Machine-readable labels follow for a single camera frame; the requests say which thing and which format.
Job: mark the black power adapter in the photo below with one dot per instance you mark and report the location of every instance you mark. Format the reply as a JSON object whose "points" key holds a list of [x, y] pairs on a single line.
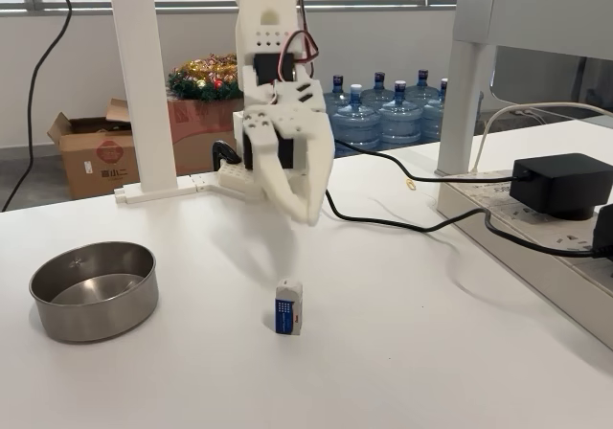
{"points": [[558, 185]]}

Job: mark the white power strip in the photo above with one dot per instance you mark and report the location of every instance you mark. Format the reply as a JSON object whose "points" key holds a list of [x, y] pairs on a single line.
{"points": [[479, 199]]}

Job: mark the red cardboard box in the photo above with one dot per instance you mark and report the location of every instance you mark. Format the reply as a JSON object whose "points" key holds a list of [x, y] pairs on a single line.
{"points": [[191, 127]]}

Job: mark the tinsel christmas wreath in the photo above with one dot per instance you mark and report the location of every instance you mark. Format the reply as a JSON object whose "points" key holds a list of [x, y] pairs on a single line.
{"points": [[201, 79]]}

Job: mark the small white and blue box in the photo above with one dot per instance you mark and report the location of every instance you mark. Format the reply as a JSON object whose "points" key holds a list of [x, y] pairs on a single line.
{"points": [[287, 309]]}

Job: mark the dark partition panel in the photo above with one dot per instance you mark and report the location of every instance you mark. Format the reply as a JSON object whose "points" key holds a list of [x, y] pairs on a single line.
{"points": [[551, 84]]}

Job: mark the black table clamp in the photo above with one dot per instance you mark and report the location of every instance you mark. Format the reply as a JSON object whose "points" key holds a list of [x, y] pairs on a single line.
{"points": [[221, 149]]}

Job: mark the round metal bowl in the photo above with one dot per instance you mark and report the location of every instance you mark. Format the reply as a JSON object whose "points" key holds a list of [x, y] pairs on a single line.
{"points": [[96, 319]]}

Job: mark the white post with base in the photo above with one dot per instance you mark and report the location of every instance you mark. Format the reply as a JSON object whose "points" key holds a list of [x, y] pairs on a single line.
{"points": [[139, 65]]}

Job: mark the black plug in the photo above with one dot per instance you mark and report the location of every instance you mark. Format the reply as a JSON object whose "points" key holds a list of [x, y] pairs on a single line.
{"points": [[604, 230]]}

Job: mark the grey desk shelf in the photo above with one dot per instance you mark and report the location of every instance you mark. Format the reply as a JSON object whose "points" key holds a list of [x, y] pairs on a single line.
{"points": [[527, 17]]}

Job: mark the blue water jug white cap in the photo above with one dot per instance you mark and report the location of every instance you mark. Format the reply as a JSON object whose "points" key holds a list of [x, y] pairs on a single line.
{"points": [[356, 122]]}

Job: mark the open brown cardboard box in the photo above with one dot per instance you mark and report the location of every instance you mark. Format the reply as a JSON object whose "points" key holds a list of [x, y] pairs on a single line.
{"points": [[96, 161]]}

